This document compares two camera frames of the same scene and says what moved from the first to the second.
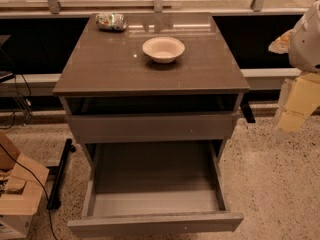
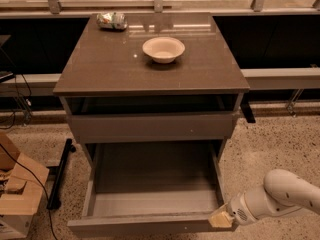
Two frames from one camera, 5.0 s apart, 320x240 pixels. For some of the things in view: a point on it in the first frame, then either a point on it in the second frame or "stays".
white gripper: (306, 44) to (238, 208)
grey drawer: (153, 187) stays
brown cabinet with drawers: (112, 94) stays
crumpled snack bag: (111, 21) stays
